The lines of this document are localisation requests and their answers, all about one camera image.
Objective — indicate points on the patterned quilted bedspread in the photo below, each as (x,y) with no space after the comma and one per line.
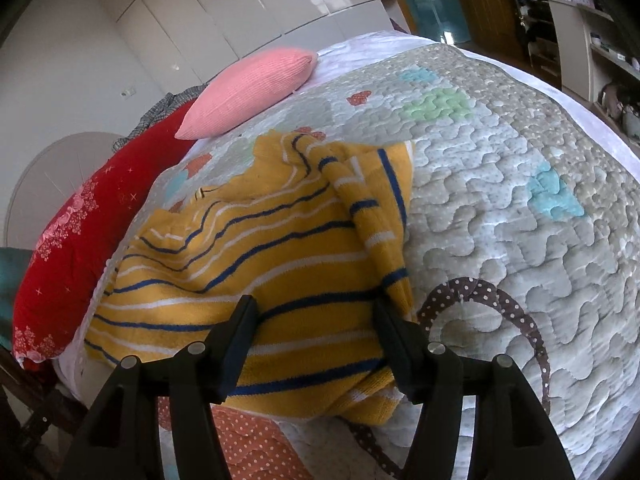
(522,238)

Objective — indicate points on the pink pillow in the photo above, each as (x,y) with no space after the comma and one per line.
(245,89)

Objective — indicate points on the brown wooden door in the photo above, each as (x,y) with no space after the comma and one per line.
(492,27)

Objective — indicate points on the yellow striped knit sweater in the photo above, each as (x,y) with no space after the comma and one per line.
(313,231)

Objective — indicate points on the teal cushion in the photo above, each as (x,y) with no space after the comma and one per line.
(13,265)

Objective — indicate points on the white shelf unit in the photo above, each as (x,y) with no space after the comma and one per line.
(595,67)

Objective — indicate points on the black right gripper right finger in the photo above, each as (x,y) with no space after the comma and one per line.
(513,435)

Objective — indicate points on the white round headboard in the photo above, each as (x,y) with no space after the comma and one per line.
(49,180)

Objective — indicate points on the grey knit garment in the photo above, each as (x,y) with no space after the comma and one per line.
(158,112)

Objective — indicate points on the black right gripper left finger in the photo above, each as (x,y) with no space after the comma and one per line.
(120,436)

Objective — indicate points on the red floral pillow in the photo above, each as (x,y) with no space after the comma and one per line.
(71,253)

